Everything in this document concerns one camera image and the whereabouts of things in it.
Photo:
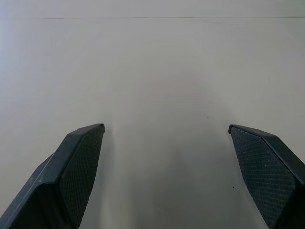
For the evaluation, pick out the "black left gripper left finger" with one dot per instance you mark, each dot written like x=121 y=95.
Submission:
x=62 y=176

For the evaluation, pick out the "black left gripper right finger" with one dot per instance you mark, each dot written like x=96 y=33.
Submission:
x=269 y=171

